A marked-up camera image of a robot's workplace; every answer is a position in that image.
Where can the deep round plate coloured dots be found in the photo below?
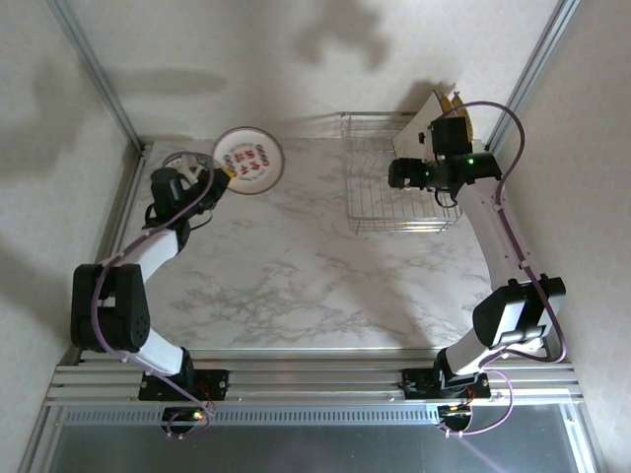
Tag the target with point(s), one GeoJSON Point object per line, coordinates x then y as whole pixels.
{"type": "Point", "coordinates": [249, 160]}

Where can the square white plate black rim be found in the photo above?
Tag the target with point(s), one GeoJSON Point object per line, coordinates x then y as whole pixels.
{"type": "Point", "coordinates": [416, 125]}

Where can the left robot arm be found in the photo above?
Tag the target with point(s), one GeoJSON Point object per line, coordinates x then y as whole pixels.
{"type": "Point", "coordinates": [111, 310]}

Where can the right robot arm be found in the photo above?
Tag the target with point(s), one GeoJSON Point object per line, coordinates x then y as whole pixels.
{"type": "Point", "coordinates": [498, 236]}

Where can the black controller board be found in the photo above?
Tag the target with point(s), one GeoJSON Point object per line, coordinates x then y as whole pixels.
{"type": "Point", "coordinates": [185, 418]}
{"type": "Point", "coordinates": [456, 414]}

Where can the grey metal sheet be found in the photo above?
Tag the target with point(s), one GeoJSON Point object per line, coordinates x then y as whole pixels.
{"type": "Point", "coordinates": [315, 448]}

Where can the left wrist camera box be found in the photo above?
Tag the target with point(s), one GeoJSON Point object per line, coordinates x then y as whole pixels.
{"type": "Point", "coordinates": [193, 167]}

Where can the aluminium table side rail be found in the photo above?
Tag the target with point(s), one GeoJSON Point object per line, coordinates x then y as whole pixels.
{"type": "Point", "coordinates": [125, 217]}
{"type": "Point", "coordinates": [512, 217]}

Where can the aluminium frame post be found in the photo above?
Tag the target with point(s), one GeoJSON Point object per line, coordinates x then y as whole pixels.
{"type": "Point", "coordinates": [98, 81]}
{"type": "Point", "coordinates": [535, 69]}

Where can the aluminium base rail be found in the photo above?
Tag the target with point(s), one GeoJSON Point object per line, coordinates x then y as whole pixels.
{"type": "Point", "coordinates": [315, 379]}

